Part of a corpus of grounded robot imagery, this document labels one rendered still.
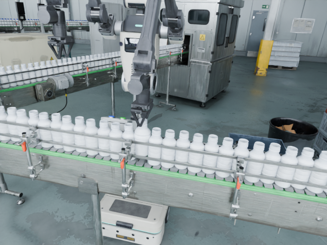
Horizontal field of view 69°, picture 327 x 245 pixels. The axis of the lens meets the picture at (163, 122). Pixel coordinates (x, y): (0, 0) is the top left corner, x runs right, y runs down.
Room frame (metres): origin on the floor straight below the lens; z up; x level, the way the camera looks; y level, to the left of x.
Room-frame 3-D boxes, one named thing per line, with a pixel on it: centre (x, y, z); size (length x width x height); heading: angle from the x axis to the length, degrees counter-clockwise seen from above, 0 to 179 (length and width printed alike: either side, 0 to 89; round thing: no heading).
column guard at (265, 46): (8.01, -3.13, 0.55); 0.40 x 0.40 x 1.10; 79
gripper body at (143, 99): (0.92, 0.09, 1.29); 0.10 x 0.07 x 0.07; 169
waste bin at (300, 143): (2.26, -1.33, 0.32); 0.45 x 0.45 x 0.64
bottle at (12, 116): (1.04, 0.72, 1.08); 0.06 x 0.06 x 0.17
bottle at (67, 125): (0.97, 0.43, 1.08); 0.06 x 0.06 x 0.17
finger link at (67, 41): (1.16, 0.49, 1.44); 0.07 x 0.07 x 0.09; 79
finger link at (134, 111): (0.90, 0.09, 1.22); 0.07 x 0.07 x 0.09; 79
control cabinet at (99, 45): (7.09, 1.73, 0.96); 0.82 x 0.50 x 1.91; 151
